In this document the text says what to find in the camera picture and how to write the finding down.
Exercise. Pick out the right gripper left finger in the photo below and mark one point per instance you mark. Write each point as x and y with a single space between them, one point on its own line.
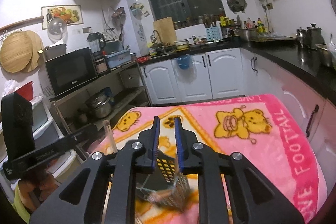
150 140

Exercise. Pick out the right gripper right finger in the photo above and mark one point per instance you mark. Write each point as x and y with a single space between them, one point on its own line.
185 139

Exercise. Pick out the dark green utensil basket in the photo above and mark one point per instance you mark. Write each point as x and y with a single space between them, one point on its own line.
166 186

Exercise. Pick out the wooden chopsticks pair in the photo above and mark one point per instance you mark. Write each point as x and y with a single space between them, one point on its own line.
109 135

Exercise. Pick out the person's left hand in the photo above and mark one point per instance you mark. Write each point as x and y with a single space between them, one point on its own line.
35 188

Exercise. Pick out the white plastic drawer unit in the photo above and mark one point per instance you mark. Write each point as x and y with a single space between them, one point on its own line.
45 132

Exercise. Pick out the stainless steel pot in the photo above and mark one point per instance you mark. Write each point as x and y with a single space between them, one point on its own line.
99 105

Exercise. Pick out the red plastic basin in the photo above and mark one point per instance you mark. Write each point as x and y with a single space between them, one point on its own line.
26 91

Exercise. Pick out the pink cartoon blanket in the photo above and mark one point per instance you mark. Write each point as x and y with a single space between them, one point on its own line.
260 127

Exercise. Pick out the blue plastic bag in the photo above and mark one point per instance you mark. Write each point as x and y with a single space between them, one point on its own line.
184 62

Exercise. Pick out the blue storage box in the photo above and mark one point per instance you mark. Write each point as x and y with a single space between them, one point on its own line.
119 58

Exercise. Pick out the black microwave oven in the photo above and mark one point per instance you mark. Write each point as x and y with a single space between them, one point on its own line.
65 73

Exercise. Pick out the round bamboo board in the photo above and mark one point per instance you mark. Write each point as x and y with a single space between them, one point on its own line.
20 52

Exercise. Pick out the white base cabinets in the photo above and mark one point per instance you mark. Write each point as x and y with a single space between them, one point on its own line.
297 78

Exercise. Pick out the black blender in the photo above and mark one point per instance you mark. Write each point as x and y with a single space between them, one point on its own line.
96 42

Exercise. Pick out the wooden cutting board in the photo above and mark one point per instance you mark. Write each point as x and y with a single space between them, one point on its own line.
166 30

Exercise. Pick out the glass pot lid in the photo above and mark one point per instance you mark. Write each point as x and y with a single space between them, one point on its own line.
56 29

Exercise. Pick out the fruit picture poster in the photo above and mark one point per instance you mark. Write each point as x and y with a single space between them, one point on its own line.
71 14

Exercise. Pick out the hanging metal pot lid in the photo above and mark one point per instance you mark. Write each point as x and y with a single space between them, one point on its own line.
237 5

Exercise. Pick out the metal kettle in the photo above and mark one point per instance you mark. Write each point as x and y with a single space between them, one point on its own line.
309 37

